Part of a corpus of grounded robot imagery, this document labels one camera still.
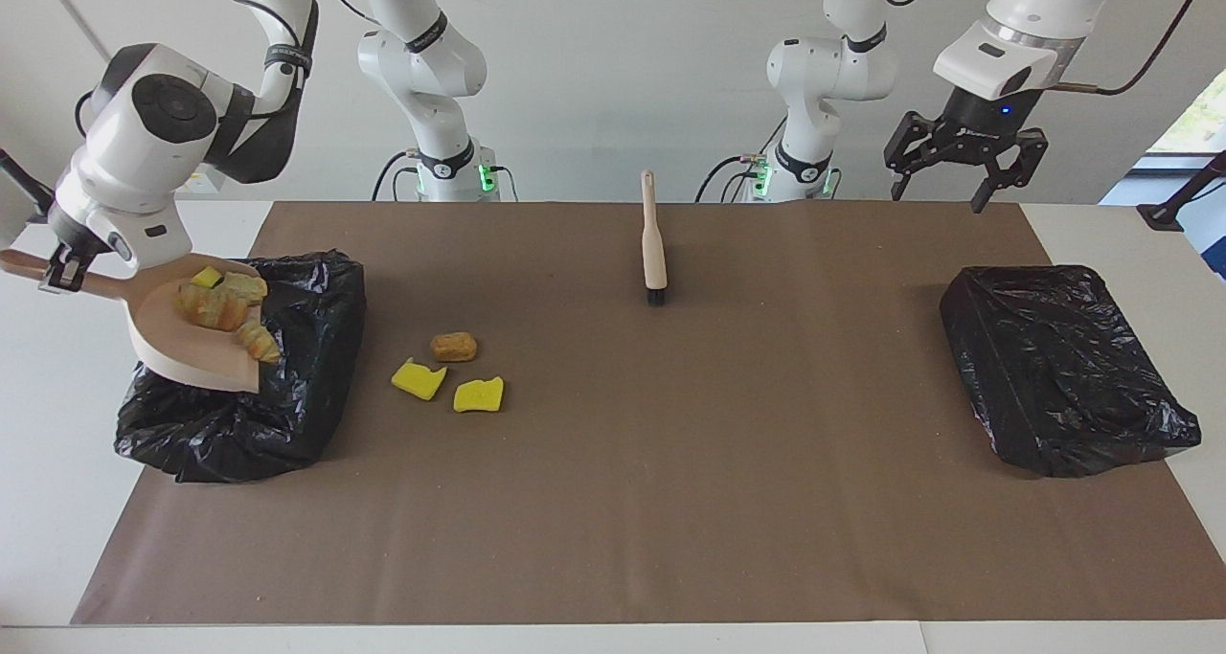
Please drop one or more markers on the thin grey wall conduit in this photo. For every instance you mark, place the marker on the thin grey wall conduit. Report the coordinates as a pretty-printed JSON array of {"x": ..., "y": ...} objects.
[{"x": 67, "y": 4}]

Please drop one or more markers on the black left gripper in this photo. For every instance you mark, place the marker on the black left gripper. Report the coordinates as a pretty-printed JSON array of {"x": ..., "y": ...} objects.
[{"x": 982, "y": 123}]

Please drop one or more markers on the beige plastic dustpan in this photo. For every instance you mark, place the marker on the beige plastic dustpan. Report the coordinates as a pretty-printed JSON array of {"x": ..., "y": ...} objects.
[{"x": 182, "y": 357}]

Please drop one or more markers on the brown paper table mat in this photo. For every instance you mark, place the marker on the brown paper table mat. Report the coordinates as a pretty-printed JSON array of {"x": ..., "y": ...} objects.
[{"x": 613, "y": 539}]

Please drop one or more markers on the flat black bag covered bin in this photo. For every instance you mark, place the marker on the flat black bag covered bin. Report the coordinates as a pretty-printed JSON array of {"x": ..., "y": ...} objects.
[{"x": 1054, "y": 376}]

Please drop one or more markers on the orange striped foam scrap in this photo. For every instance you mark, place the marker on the orange striped foam scrap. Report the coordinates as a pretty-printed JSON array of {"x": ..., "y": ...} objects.
[{"x": 215, "y": 309}]

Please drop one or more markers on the beige hand brush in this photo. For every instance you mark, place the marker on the beige hand brush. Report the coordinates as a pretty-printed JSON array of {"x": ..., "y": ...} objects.
[{"x": 654, "y": 242}]

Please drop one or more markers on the yellow arched sponge scrap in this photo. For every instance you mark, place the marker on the yellow arched sponge scrap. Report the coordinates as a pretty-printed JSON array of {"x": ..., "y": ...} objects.
[{"x": 417, "y": 379}]

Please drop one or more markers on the open crumpled black bag bin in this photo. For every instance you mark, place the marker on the open crumpled black bag bin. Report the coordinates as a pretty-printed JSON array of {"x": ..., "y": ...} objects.
[{"x": 287, "y": 415}]

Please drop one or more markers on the brown potato shaped scrap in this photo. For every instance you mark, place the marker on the brown potato shaped scrap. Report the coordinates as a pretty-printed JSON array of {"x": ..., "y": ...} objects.
[{"x": 453, "y": 347}]

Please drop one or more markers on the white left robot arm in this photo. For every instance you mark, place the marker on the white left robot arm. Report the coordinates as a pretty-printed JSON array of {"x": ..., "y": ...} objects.
[{"x": 833, "y": 70}]

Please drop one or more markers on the yellow blocky sponge scrap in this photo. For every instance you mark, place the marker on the yellow blocky sponge scrap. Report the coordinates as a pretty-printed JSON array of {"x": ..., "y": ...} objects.
[{"x": 479, "y": 395}]

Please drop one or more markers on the window with green view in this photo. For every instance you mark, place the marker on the window with green view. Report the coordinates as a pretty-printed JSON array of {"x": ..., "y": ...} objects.
[{"x": 1197, "y": 118}]

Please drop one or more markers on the white wall socket box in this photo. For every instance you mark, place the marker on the white wall socket box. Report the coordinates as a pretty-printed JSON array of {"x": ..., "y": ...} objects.
[{"x": 213, "y": 188}]

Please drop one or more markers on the pale yellow ridged foam scrap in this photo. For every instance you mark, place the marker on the pale yellow ridged foam scrap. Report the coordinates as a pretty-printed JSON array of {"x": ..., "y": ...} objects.
[{"x": 259, "y": 343}]

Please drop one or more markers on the bright yellow wedge sponge scrap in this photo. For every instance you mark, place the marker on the bright yellow wedge sponge scrap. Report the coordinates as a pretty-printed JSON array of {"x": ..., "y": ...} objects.
[{"x": 206, "y": 278}]

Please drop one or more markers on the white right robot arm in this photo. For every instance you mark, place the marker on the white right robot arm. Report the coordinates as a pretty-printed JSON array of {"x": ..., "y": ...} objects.
[{"x": 163, "y": 137}]

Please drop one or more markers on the black angled stand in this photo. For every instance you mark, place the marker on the black angled stand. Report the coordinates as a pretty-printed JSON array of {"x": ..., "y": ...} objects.
[
  {"x": 19, "y": 177},
  {"x": 1164, "y": 215}
]

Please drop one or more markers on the pale olive foam scrap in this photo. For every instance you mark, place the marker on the pale olive foam scrap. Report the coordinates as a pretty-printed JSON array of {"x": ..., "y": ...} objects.
[{"x": 247, "y": 286}]

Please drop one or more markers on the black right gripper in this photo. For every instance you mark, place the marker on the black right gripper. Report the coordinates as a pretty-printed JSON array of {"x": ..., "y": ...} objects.
[{"x": 67, "y": 254}]

